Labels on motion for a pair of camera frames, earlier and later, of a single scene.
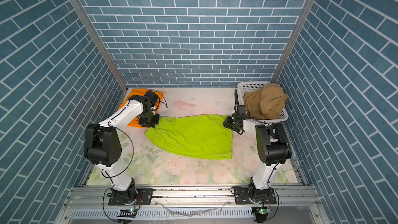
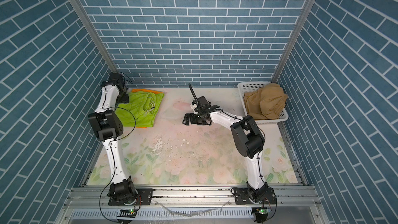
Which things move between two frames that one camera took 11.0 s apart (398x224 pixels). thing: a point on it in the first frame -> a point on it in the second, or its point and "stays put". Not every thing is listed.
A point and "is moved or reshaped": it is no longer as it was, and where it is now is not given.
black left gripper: (156, 121) -> (124, 98)
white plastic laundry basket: (243, 87) stays put
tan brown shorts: (267, 103) stays put
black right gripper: (227, 123) -> (192, 115)
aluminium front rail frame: (94, 205) stays put
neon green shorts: (201, 136) is moved or reshaped
